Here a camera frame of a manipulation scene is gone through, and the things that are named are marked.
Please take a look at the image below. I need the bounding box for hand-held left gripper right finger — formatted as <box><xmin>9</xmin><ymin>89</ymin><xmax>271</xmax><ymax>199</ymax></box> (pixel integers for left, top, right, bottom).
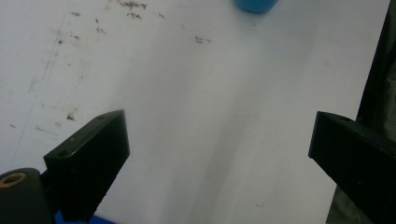
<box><xmin>307</xmin><ymin>110</ymin><xmax>396</xmax><ymax>224</ymax></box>

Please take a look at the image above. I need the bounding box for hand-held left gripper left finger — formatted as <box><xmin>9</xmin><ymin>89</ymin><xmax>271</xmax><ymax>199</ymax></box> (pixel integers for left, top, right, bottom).
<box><xmin>43</xmin><ymin>108</ymin><xmax>131</xmax><ymax>223</ymax></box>

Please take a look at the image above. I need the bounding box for blue round object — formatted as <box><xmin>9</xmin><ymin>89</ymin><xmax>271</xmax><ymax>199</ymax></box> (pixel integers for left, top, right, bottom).
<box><xmin>233</xmin><ymin>0</ymin><xmax>279</xmax><ymax>14</ymax></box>

